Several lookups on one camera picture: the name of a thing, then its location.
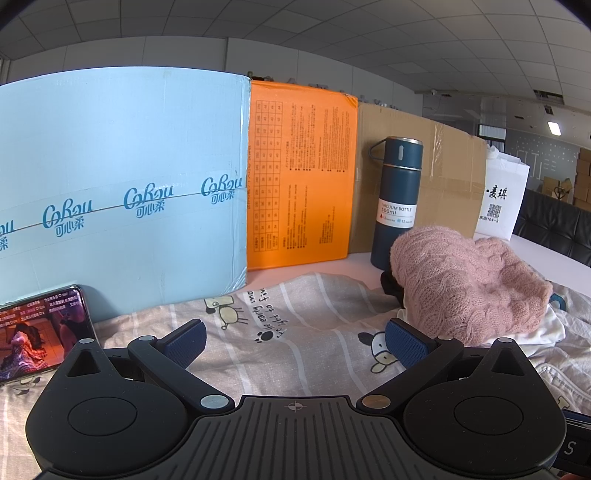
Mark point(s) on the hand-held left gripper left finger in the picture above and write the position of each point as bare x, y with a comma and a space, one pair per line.
187, 345

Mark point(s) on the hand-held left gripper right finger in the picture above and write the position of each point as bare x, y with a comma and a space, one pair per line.
406, 345

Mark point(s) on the pink knitted sweater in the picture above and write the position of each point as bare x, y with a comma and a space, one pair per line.
466, 286

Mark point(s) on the striped cartoon print bedsheet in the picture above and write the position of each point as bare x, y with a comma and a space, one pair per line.
300, 341

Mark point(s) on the dark blue vacuum bottle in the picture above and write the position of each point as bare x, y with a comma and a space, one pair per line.
397, 203

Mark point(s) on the black smartphone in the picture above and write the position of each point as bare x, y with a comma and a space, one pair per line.
37, 332

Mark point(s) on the brown cardboard box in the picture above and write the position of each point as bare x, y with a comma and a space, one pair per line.
448, 184

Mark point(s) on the white paper bag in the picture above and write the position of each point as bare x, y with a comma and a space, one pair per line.
501, 198

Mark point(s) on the black leather sofa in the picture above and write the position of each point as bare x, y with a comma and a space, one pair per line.
554, 226

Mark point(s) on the orange cardboard box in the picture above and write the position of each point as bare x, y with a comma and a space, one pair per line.
304, 184

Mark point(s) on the large light blue cardboard box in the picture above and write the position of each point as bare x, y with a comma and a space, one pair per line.
124, 152

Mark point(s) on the stack of brown cartons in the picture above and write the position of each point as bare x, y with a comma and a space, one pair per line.
572, 177

